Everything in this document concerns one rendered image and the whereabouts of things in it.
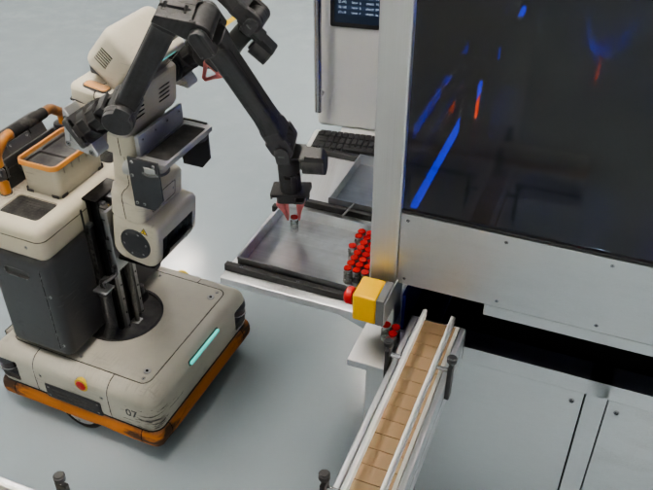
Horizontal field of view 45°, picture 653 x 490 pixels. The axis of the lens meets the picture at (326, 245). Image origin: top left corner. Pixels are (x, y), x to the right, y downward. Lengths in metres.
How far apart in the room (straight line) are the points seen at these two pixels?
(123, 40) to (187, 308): 1.10
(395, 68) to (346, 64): 1.20
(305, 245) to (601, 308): 0.80
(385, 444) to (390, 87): 0.67
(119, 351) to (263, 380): 0.55
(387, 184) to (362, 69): 1.11
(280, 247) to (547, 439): 0.82
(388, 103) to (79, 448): 1.77
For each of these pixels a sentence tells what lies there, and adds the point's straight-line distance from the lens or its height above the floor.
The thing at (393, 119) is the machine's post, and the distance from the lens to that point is 1.53.
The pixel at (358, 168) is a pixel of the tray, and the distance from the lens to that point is 2.40.
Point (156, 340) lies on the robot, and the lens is 2.73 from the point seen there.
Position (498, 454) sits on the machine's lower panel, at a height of 0.55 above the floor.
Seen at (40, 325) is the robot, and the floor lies 0.41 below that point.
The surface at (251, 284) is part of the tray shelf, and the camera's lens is 1.96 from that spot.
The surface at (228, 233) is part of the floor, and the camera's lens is 3.65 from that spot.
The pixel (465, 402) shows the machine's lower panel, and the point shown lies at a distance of 1.94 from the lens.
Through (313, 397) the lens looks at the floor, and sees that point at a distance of 2.87.
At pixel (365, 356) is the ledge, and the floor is 0.88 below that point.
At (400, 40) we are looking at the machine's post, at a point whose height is 1.57.
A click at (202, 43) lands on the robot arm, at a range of 1.71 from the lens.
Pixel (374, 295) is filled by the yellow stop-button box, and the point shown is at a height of 1.03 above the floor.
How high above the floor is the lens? 2.13
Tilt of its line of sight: 37 degrees down
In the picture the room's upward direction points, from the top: straight up
